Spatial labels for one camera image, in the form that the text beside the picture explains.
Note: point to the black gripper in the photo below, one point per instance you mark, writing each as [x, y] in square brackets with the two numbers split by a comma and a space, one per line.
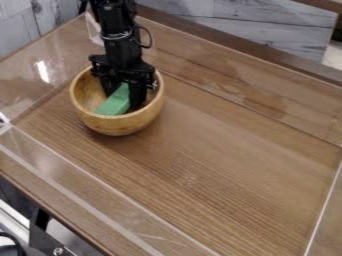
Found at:
[122, 65]

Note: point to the green rectangular block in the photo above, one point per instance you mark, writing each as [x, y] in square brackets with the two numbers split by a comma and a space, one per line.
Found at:
[117, 104]

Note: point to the brown wooden bowl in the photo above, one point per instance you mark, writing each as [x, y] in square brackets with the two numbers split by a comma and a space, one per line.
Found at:
[87, 97]

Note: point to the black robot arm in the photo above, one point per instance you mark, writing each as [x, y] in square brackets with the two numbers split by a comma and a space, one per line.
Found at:
[115, 15]

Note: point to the black metal table leg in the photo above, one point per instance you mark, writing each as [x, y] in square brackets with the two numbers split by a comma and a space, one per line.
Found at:
[41, 240]

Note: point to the clear acrylic corner bracket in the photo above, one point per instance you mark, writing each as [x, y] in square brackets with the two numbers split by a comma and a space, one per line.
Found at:
[94, 30]

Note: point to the clear acrylic tray wall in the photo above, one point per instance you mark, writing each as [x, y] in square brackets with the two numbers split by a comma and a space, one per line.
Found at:
[107, 218]

